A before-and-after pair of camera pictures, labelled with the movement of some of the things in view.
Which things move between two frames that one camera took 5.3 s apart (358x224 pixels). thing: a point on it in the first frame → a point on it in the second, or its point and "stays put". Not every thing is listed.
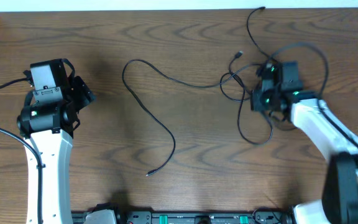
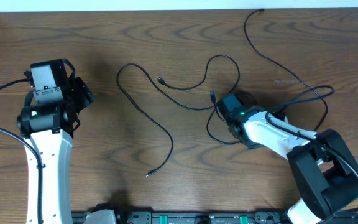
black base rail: x=256 y=216 stays put
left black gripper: x=84 y=93 stays put
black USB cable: x=150 y=64 → x=196 y=83
